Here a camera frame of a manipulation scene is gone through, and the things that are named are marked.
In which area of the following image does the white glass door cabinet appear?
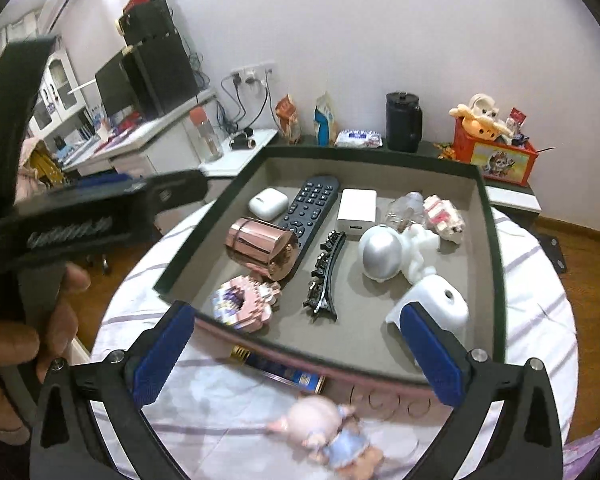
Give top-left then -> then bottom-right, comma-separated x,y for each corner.
30,40 -> 88,131

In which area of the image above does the wet wipes pack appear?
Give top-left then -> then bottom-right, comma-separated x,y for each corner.
335,129 -> 383,149

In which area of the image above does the doll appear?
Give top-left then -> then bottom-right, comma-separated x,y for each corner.
266,394 -> 386,471

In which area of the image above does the person's left forearm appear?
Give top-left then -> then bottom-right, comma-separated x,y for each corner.
0,412 -> 36,480

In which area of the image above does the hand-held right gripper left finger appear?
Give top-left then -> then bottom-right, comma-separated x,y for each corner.
30,301 -> 197,480

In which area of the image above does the clear bottle with red cap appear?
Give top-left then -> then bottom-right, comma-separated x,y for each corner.
189,106 -> 224,163

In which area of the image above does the pink box with dark rim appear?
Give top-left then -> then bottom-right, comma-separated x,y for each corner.
153,146 -> 507,386

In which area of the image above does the white earbuds case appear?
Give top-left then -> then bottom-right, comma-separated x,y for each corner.
248,188 -> 288,221

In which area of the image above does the black metal bracket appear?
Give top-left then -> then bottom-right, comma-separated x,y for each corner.
537,232 -> 568,273

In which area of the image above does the printed bed sheet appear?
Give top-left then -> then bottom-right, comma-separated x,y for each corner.
562,425 -> 600,480

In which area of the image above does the white astronaut figure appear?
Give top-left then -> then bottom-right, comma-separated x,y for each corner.
357,223 -> 441,286

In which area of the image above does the cream plush toy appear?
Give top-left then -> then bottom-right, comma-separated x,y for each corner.
449,92 -> 516,141

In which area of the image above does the white and pink block toy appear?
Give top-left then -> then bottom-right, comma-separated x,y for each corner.
422,194 -> 467,241

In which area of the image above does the black remote control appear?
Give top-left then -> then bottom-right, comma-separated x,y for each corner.
276,175 -> 341,253

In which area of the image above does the white desk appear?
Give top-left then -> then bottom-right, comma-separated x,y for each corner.
55,87 -> 218,178

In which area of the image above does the orange snack bag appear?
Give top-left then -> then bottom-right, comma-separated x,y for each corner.
275,94 -> 302,145

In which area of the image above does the clear plastic item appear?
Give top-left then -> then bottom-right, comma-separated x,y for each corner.
386,191 -> 426,233

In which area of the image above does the black computer tower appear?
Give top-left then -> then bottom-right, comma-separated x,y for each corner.
122,35 -> 201,118

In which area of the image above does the pile of books and papers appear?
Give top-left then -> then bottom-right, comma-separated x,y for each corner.
55,115 -> 146,161

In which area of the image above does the white charger block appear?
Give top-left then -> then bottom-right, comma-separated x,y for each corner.
336,188 -> 378,237

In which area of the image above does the black monitor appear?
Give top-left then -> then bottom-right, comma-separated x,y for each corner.
95,51 -> 141,118

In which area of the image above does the person's left hand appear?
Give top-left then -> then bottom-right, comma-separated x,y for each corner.
0,264 -> 93,435

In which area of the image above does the small red packet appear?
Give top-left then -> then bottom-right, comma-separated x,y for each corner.
505,107 -> 528,148

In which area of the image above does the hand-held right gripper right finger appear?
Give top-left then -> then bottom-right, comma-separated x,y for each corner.
399,301 -> 564,480

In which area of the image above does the pink and yellow clothing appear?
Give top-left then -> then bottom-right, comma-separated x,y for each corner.
17,137 -> 66,201

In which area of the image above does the dark topped white cabinet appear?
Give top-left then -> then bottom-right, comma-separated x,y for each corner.
280,132 -> 542,217

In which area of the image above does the black hair clip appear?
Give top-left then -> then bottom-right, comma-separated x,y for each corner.
302,230 -> 347,322

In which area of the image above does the rose gold metal cylinder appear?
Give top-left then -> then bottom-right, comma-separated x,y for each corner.
224,217 -> 301,281

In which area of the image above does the small black webcam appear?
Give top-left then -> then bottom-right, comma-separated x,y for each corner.
229,127 -> 256,151

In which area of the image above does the black kettle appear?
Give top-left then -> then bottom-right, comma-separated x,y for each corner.
385,91 -> 423,153

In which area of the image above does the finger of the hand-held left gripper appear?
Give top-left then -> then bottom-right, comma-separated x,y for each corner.
45,169 -> 209,218

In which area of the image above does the blue and white bag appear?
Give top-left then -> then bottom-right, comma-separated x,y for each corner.
314,91 -> 341,146

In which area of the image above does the black case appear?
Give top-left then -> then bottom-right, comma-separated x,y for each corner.
117,0 -> 173,46

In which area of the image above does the white animal figurine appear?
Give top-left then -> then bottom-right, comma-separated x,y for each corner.
384,275 -> 469,341

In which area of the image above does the white wall outlet strip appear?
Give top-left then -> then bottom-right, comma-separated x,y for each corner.
227,61 -> 276,88

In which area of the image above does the dark blue tube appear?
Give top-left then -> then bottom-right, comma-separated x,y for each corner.
230,345 -> 327,393

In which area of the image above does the red toy crate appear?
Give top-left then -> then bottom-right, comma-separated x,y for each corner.
452,115 -> 537,183

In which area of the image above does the white nightstand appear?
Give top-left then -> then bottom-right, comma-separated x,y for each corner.
200,128 -> 279,178

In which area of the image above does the black cable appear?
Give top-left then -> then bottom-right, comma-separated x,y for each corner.
249,77 -> 272,132
220,74 -> 247,134

